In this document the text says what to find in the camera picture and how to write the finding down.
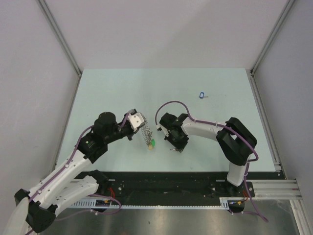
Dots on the metal disc keyring holder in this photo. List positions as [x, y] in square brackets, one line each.
[147, 134]

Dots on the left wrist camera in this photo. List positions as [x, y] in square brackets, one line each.
[136, 119]

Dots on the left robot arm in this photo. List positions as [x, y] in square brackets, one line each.
[51, 196]

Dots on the white slotted cable duct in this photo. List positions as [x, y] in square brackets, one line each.
[97, 203]

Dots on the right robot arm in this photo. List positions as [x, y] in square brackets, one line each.
[235, 140]

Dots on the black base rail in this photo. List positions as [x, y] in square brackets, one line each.
[172, 189]

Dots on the dark blue tagged key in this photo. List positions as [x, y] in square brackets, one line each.
[202, 95]

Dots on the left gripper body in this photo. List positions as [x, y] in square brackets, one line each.
[125, 131]

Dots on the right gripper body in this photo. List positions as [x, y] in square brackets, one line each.
[179, 142]

